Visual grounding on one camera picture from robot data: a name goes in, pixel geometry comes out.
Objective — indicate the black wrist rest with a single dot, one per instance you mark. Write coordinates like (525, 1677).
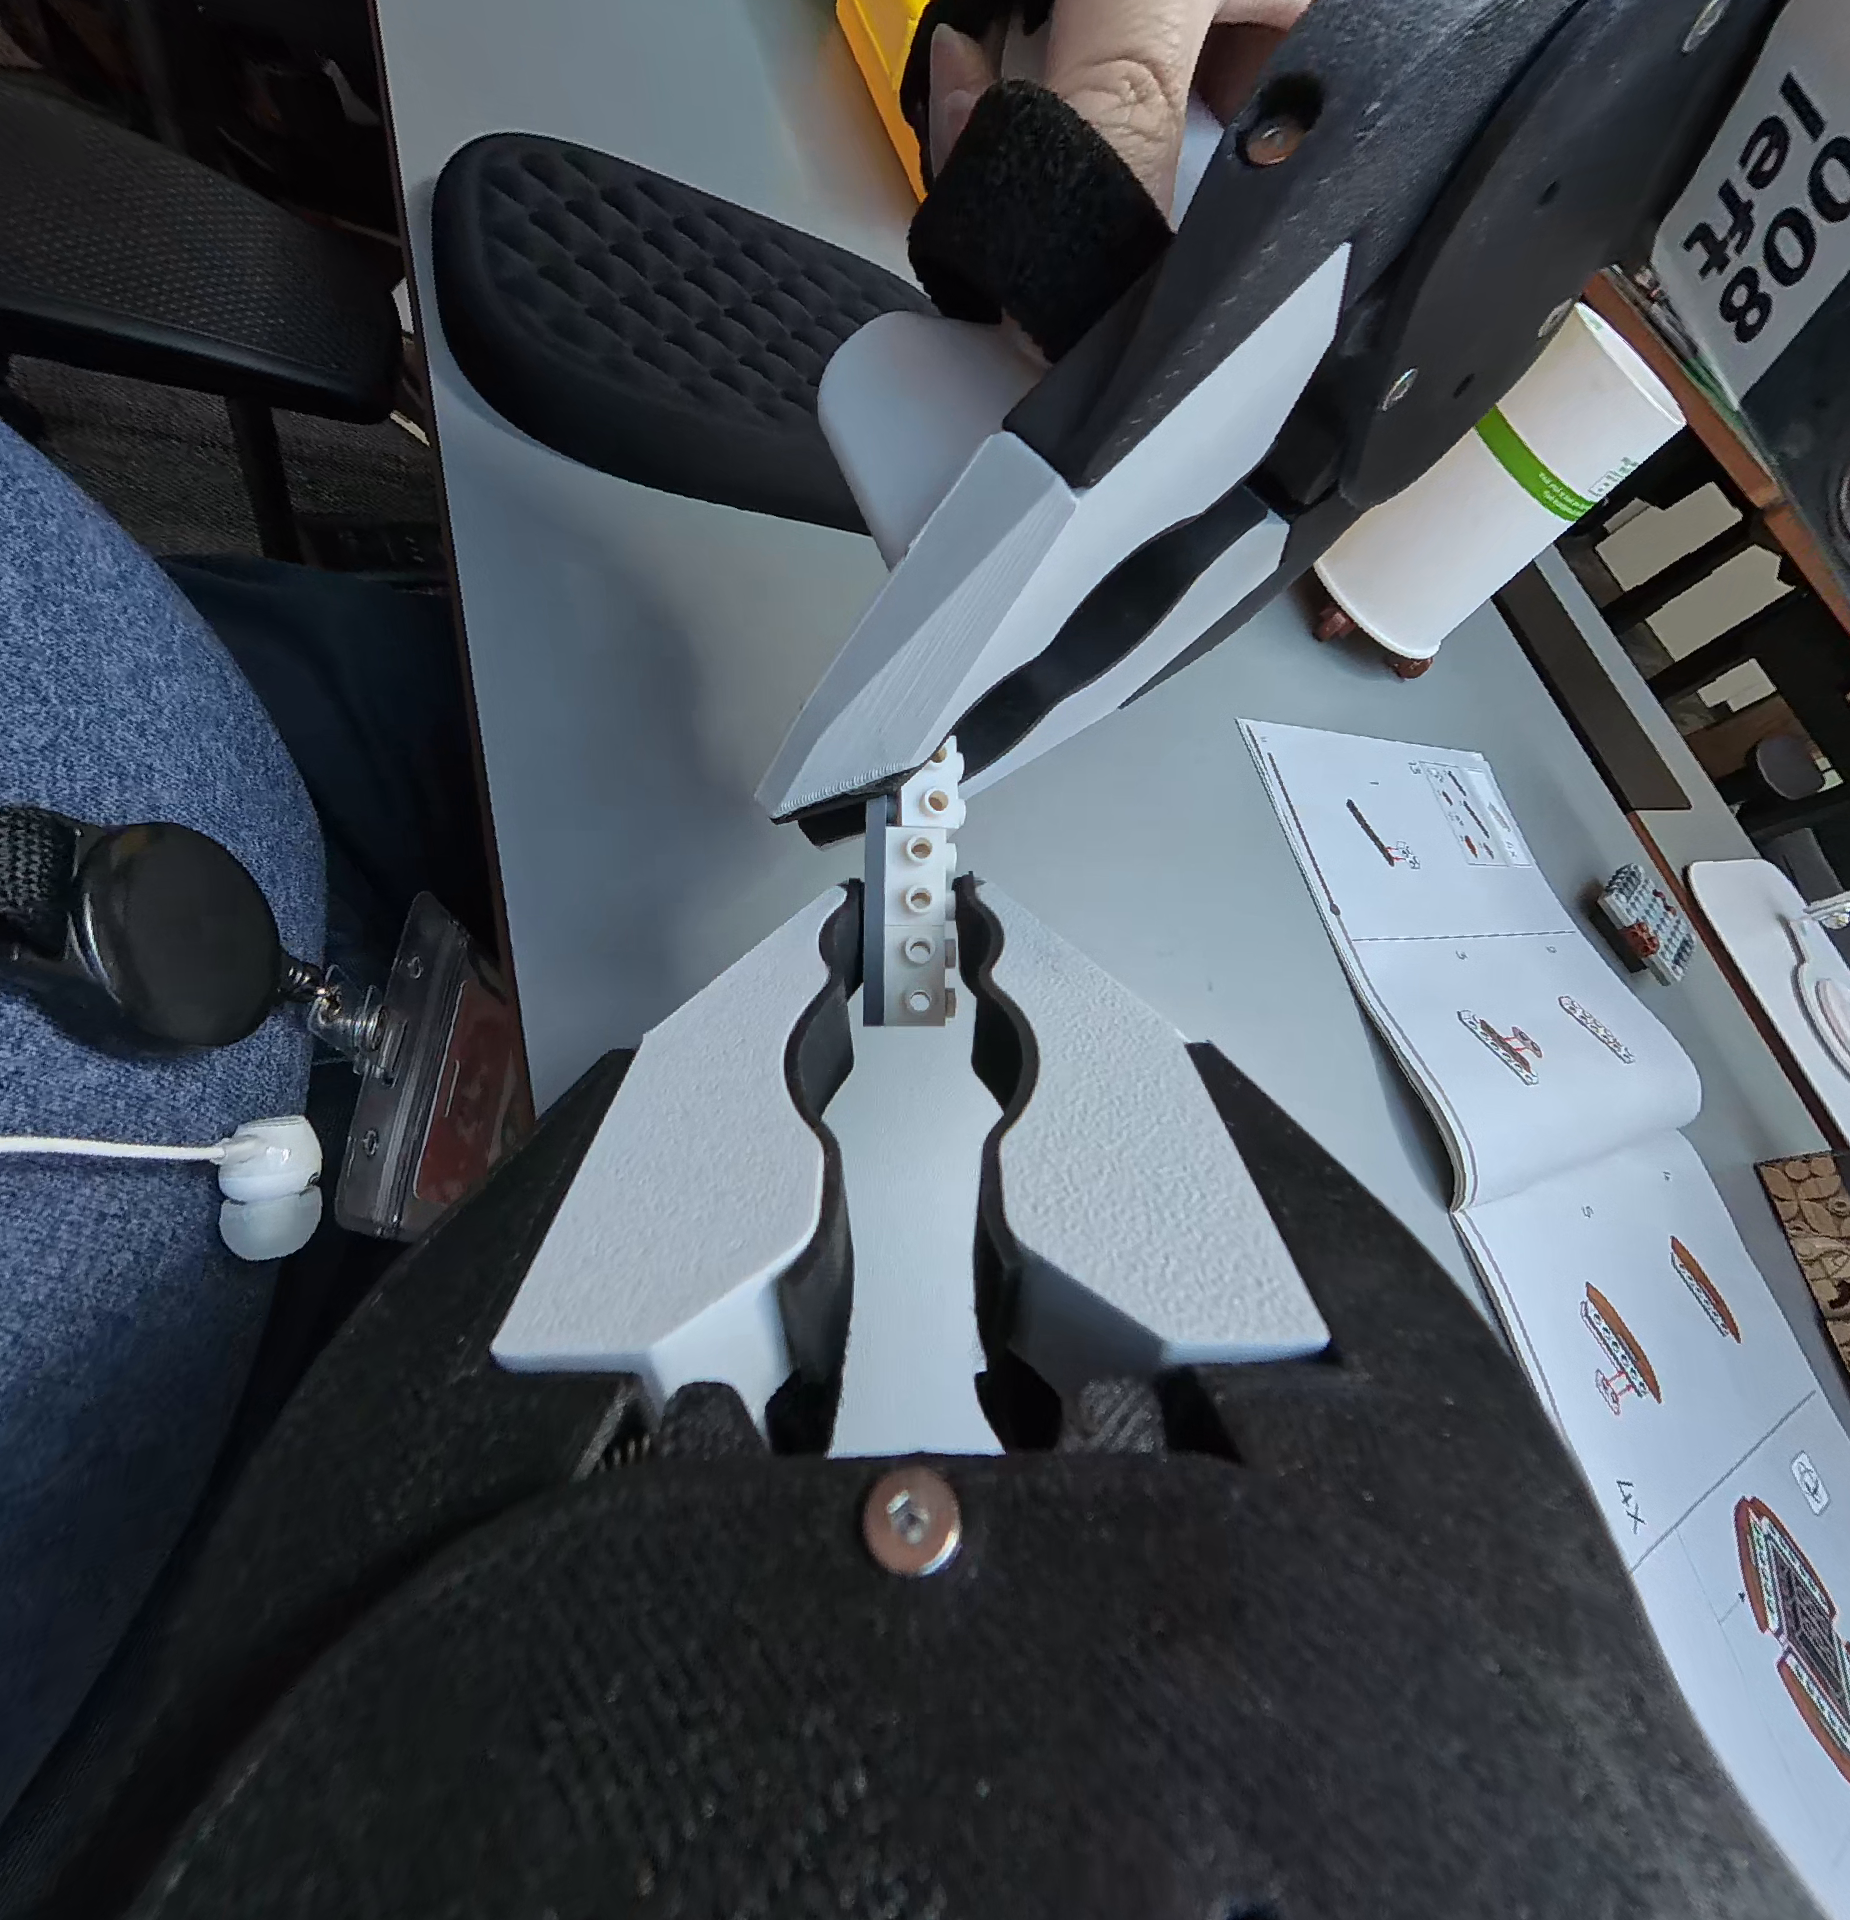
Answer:
(640, 300)

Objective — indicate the white and grey lego assembly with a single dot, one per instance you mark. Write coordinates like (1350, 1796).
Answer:
(911, 901)

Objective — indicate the person's left hand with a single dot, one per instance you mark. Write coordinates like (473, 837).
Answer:
(1135, 60)

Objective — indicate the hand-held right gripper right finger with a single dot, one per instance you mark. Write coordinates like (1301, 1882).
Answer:
(1151, 1185)

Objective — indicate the lego instruction booklet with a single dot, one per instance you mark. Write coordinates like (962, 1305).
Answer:
(1540, 1021)

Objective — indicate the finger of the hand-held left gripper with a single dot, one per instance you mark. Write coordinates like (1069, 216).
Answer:
(1194, 631)
(940, 600)

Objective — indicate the black office chair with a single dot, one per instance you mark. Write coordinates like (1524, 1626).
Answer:
(144, 270)

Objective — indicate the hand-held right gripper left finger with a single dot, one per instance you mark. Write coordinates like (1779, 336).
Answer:
(670, 1170)

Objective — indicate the brown lego piece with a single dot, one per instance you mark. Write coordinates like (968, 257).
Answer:
(1414, 662)
(1327, 613)

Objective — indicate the clear badge holder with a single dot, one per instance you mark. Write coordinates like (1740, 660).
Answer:
(431, 1064)

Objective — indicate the yellow plastic bin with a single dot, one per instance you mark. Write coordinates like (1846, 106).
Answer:
(880, 60)

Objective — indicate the white mat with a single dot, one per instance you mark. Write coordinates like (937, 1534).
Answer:
(1750, 930)

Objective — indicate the small grey lego assembly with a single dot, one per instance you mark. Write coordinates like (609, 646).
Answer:
(1645, 923)

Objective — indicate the white paper cup green band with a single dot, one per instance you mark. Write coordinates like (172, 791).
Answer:
(1465, 510)

